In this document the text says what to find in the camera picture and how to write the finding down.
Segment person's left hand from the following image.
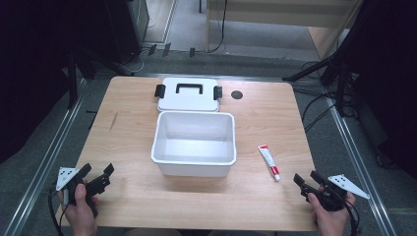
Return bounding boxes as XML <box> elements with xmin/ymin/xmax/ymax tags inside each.
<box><xmin>57</xmin><ymin>182</ymin><xmax>99</xmax><ymax>236</ymax></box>

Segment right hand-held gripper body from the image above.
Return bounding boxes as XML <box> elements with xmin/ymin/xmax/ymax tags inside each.
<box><xmin>304</xmin><ymin>173</ymin><xmax>371</xmax><ymax>212</ymax></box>

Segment black tripod stand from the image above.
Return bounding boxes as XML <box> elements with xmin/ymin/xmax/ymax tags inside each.
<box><xmin>282</xmin><ymin>32</ymin><xmax>358</xmax><ymax>117</ymax></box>

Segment dark cabinet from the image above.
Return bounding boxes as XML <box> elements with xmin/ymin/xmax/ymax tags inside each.
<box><xmin>104</xmin><ymin>0</ymin><xmax>150</xmax><ymax>65</ymax></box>

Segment black floor cables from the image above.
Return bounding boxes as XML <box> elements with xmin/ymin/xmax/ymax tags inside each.
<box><xmin>291</xmin><ymin>62</ymin><xmax>358</xmax><ymax>134</ymax></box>

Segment person's right hand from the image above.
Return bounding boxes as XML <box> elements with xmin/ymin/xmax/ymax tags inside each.
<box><xmin>307</xmin><ymin>186</ymin><xmax>357</xmax><ymax>236</ymax></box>

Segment light wooden cabinet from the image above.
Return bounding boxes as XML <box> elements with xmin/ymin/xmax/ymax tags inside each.
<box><xmin>205</xmin><ymin>0</ymin><xmax>364</xmax><ymax>60</ymax></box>

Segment metal floor rail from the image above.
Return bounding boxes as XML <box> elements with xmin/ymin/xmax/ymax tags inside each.
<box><xmin>2</xmin><ymin>78</ymin><xmax>89</xmax><ymax>236</ymax></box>
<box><xmin>323</xmin><ymin>87</ymin><xmax>397</xmax><ymax>236</ymax></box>

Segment white floor cable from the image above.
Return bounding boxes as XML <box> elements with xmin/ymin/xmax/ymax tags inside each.
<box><xmin>129</xmin><ymin>16</ymin><xmax>157</xmax><ymax>74</ymax></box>

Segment white plastic storage box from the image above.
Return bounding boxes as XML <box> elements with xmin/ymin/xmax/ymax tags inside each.
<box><xmin>150</xmin><ymin>110</ymin><xmax>237</xmax><ymax>178</ymax></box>

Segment white and red tube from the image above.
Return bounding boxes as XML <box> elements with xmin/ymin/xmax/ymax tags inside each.
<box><xmin>257</xmin><ymin>144</ymin><xmax>282</xmax><ymax>182</ymax></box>

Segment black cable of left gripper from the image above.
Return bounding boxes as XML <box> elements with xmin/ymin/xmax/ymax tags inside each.
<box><xmin>47</xmin><ymin>188</ymin><xmax>72</xmax><ymax>236</ymax></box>

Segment black hanging cable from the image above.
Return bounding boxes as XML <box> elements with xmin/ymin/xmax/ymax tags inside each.
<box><xmin>209</xmin><ymin>0</ymin><xmax>229</xmax><ymax>53</ymax></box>

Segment white lid with black handle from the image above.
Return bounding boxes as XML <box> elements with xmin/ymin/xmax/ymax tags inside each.
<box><xmin>153</xmin><ymin>77</ymin><xmax>223</xmax><ymax>113</ymax></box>

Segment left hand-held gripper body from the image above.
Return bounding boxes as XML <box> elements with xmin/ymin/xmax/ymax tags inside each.
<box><xmin>54</xmin><ymin>166</ymin><xmax>110</xmax><ymax>218</ymax></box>

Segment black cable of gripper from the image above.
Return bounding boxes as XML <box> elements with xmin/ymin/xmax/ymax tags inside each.
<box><xmin>340</xmin><ymin>196</ymin><xmax>361</xmax><ymax>236</ymax></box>
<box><xmin>47</xmin><ymin>188</ymin><xmax>72</xmax><ymax>236</ymax></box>

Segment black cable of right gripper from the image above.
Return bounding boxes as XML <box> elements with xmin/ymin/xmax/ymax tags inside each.
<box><xmin>340</xmin><ymin>196</ymin><xmax>361</xmax><ymax>236</ymax></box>

